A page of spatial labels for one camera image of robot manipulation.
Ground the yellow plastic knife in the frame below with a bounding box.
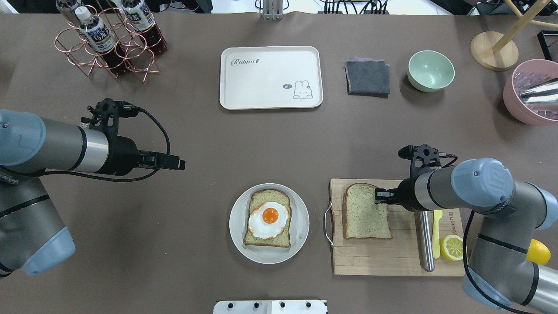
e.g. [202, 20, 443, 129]
[431, 209, 443, 259]

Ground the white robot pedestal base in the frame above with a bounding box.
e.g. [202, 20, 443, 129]
[213, 299, 328, 314]

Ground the mint green bowl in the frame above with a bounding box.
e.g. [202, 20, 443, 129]
[407, 50, 455, 92]

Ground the tea bottle three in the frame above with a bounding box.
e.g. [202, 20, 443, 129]
[55, 0, 89, 28]

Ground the fried egg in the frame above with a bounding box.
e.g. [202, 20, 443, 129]
[247, 201, 290, 240]

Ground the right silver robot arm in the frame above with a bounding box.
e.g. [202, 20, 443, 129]
[375, 144, 558, 314]

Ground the half lemon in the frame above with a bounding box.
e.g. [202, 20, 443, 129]
[440, 234, 463, 262]

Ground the steel muddler black tip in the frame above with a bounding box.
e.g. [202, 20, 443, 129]
[414, 211, 435, 272]

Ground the tea bottle one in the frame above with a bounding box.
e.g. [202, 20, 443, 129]
[75, 7, 128, 75]

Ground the tea bottle two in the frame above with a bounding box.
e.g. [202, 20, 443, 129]
[122, 0, 168, 56]

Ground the steel ice scoop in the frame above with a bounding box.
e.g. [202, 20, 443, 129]
[519, 78, 558, 111]

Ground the bread slice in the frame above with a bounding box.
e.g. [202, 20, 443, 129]
[243, 189, 292, 248]
[342, 183, 392, 240]

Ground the wooden cutting board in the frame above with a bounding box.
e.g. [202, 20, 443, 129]
[330, 178, 464, 277]

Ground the white round plate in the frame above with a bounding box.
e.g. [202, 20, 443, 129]
[229, 183, 310, 264]

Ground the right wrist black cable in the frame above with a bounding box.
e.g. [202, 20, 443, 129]
[438, 152, 541, 314]

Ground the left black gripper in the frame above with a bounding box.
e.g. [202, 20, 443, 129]
[81, 98, 186, 176]

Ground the copper wire bottle rack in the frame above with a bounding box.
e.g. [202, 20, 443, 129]
[54, 0, 168, 82]

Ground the pink bowl with ice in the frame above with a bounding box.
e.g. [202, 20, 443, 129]
[504, 59, 558, 126]

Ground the wine glass rack tray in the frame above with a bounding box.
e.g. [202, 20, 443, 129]
[537, 30, 558, 62]

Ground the yellow lemon right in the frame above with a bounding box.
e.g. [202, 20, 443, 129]
[526, 239, 551, 266]

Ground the cream rabbit tray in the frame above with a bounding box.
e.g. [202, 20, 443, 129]
[219, 46, 323, 110]

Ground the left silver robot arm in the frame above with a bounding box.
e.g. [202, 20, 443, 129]
[0, 98, 186, 278]

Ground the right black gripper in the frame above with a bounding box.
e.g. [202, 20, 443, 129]
[374, 144, 441, 212]

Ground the bread slice under egg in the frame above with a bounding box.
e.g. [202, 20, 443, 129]
[243, 189, 292, 248]

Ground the grey folded cloth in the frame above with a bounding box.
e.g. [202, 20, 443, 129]
[345, 57, 390, 97]

